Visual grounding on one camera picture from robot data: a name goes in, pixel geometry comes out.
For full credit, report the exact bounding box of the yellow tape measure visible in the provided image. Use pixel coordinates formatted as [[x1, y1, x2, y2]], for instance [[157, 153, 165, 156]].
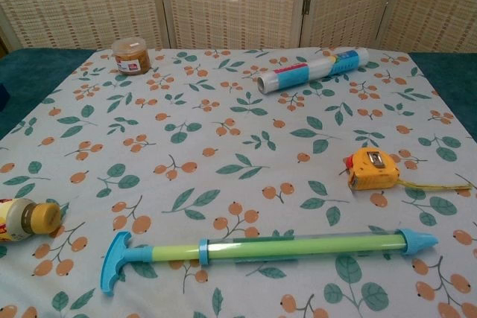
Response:
[[339, 147, 473, 193]]

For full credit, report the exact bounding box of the clear plastic wrap roll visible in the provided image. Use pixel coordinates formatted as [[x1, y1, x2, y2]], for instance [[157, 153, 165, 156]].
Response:
[[256, 46, 370, 94]]

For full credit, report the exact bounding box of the green blue water pump toy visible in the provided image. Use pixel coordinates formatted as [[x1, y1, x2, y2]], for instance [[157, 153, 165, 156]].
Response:
[[99, 228, 440, 296]]

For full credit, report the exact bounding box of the plastic jar with brown contents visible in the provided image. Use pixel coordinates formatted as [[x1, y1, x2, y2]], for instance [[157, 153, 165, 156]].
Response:
[[112, 36, 152, 74]]

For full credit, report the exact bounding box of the woven folding screen panel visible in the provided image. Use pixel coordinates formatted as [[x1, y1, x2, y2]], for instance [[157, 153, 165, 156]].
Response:
[[379, 0, 477, 54], [300, 0, 405, 51], [156, 0, 312, 51], [0, 0, 167, 51]]

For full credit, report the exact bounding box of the bottle with yellow cap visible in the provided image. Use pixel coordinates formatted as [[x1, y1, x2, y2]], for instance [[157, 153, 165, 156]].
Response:
[[0, 198, 63, 247]]

